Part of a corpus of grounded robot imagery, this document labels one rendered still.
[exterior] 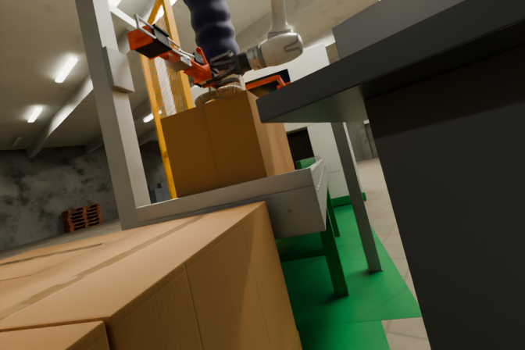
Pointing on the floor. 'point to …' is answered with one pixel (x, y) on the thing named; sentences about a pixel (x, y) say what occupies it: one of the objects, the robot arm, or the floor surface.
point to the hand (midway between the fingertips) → (205, 76)
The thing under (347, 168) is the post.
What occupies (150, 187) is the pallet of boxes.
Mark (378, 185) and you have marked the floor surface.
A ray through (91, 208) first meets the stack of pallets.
